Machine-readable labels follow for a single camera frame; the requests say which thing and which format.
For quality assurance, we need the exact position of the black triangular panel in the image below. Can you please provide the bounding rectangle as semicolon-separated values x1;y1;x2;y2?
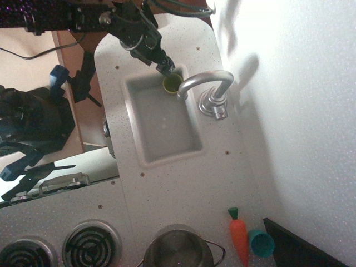
263;218;346;267

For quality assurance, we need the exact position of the blue black clamp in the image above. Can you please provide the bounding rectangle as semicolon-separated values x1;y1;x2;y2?
50;52;102;107
1;151;76;201

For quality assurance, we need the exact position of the silver stove knob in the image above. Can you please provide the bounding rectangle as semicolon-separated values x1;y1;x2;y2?
102;115;116;159

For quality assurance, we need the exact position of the black coil burner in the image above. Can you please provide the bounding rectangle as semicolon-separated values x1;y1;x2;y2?
1;236;58;266
62;220;123;266

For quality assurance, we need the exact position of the yellow-green plastic cup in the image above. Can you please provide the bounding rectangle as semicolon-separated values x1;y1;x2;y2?
162;73;183;94

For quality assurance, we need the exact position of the black coil burner middle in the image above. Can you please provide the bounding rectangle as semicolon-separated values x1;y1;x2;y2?
62;220;123;266

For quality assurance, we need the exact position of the grey toy sink basin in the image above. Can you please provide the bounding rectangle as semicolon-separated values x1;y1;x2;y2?
121;70;204;168

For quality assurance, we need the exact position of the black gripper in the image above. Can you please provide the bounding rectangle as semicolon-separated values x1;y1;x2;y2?
107;2;176;77

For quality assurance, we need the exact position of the black coil burner left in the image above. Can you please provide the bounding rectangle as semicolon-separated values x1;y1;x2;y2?
1;236;58;266

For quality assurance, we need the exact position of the silver curved faucet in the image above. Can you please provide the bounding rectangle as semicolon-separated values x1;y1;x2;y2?
177;70;234;121

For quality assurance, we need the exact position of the silver oven door handle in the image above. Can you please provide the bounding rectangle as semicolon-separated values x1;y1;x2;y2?
38;172;91;196

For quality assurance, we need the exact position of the stainless steel pot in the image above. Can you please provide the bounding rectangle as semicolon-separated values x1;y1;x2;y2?
138;229;226;267

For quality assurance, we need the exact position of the black bag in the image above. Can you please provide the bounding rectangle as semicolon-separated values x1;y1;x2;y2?
1;86;75;155

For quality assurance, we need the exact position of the orange toy carrot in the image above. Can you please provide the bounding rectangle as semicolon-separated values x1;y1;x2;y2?
228;207;249;267

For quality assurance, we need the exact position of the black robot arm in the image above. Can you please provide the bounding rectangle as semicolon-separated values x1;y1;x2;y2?
1;1;175;76

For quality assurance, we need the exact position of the blue black clamp upper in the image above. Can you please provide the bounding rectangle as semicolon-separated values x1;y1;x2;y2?
50;52;102;107

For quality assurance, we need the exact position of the thin black cable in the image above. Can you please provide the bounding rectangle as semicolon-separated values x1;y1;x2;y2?
0;35;84;60

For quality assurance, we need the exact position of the teal plastic cup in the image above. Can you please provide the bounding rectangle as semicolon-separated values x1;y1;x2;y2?
248;229;275;258

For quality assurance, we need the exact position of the blue black clamp lower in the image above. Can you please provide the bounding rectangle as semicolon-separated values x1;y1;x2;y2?
1;151;76;201

